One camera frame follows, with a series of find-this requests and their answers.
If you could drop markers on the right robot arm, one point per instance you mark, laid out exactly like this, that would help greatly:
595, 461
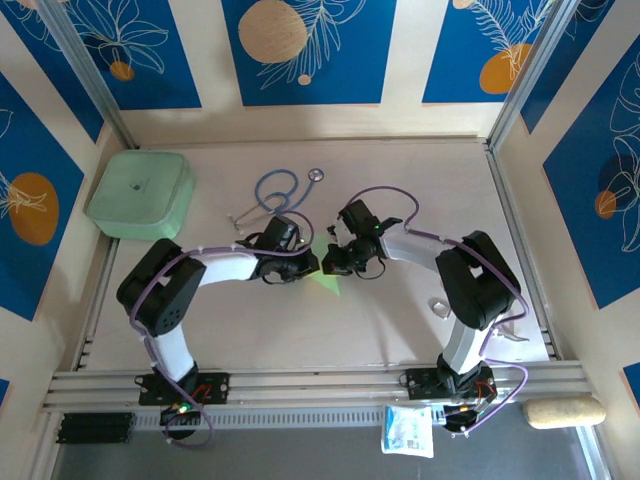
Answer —
477, 280

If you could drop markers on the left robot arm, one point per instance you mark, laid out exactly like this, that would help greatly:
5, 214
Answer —
162, 290

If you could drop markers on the blue stethoscope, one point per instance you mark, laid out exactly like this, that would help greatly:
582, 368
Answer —
316, 174

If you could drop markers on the mint green zip case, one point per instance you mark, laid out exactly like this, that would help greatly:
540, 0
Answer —
137, 197

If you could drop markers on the white blue plastic packet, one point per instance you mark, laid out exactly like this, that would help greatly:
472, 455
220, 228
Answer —
407, 430

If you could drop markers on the black ribbed box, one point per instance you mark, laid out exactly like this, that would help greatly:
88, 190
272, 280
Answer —
95, 427

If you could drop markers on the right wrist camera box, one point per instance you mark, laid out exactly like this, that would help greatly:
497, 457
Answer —
336, 235

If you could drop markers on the aluminium cross rail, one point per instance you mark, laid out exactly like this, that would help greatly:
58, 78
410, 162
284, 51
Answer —
310, 382

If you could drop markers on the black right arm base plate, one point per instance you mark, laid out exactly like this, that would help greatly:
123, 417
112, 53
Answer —
420, 382

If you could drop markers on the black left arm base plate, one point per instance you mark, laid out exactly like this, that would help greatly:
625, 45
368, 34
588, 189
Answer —
215, 387

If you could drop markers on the aluminium side rail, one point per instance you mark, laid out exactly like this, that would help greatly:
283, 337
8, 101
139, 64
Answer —
517, 240
92, 330

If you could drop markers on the aluminium frame post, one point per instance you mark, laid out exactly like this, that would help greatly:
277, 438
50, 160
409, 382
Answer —
530, 65
83, 65

